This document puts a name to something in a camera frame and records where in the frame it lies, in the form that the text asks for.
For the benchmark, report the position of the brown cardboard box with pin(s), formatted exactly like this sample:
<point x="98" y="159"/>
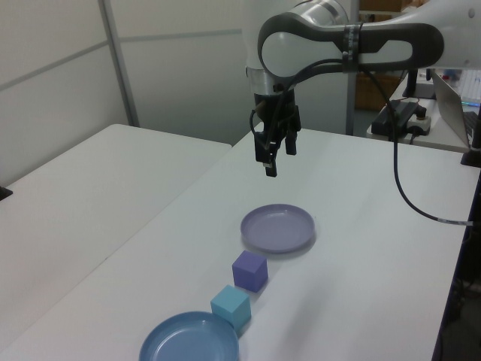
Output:
<point x="370" y="92"/>

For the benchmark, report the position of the blue plastic plate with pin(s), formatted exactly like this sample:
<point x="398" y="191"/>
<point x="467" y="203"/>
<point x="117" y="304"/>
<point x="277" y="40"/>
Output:
<point x="188" y="338"/>

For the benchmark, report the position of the purple cube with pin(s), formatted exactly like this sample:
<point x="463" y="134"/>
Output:
<point x="248" y="272"/>

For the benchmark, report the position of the black monitor stand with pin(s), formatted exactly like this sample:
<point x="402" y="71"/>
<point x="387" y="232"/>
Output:
<point x="412" y="82"/>

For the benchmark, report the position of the white adjoining table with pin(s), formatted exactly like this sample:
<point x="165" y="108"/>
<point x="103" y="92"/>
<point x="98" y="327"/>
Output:
<point x="94" y="195"/>

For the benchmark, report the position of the grey partition post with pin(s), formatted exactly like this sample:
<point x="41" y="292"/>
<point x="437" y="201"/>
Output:
<point x="122" y="67"/>

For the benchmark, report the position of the black power adapter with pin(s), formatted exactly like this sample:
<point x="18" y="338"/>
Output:
<point x="391" y="116"/>

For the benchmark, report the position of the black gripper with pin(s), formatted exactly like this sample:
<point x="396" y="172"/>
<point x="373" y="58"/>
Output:
<point x="276" y="113"/>

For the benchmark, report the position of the silver laptop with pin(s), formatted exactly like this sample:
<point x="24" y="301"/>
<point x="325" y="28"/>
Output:
<point x="451" y="109"/>

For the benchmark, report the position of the purple plastic plate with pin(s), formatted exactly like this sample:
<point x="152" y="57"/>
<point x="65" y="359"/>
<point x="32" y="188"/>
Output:
<point x="278" y="231"/>

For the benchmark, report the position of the grey button box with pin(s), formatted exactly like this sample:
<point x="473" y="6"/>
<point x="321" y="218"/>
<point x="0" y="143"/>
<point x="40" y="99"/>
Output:
<point x="421" y="122"/>

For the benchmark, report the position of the white background desk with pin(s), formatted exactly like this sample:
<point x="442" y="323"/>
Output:
<point x="439" y="141"/>

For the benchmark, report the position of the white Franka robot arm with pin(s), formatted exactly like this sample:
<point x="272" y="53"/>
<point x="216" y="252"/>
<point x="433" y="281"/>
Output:
<point x="285" y="49"/>

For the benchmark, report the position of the light blue cube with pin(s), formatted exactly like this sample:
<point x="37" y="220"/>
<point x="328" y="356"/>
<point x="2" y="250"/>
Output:
<point x="231" y="306"/>

